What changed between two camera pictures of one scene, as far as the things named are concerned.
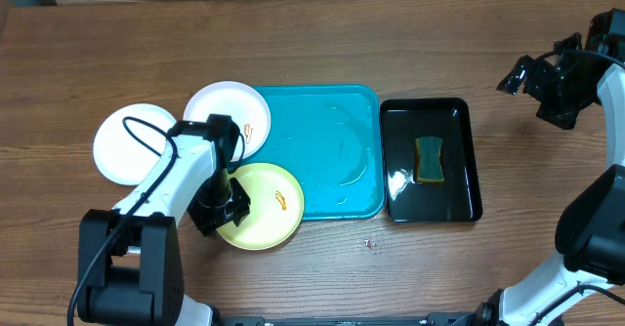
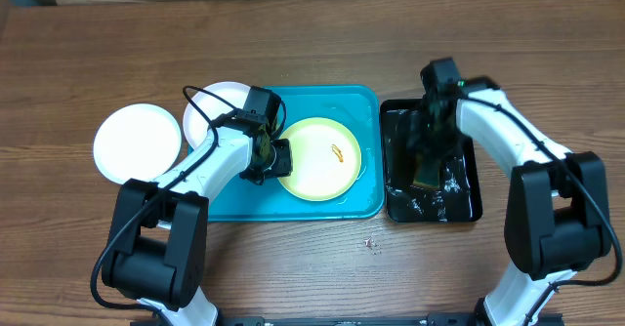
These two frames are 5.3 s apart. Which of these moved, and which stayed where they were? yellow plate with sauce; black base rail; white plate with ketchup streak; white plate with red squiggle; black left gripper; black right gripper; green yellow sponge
Moved: black left gripper; yellow plate with sauce; black right gripper
Stayed: green yellow sponge; white plate with red squiggle; white plate with ketchup streak; black base rail
